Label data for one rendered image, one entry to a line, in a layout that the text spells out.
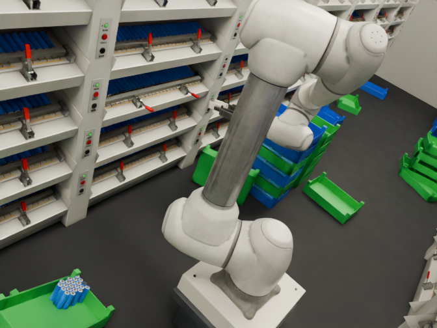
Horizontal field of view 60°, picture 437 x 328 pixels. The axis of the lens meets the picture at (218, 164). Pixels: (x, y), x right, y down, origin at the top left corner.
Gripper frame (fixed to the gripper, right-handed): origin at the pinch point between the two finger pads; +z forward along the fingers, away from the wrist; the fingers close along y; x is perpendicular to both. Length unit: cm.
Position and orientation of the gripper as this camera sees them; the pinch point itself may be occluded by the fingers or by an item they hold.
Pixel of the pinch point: (218, 105)
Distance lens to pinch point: 157.5
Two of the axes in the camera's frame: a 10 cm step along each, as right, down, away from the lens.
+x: 1.4, -8.7, -4.8
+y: 5.9, -3.1, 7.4
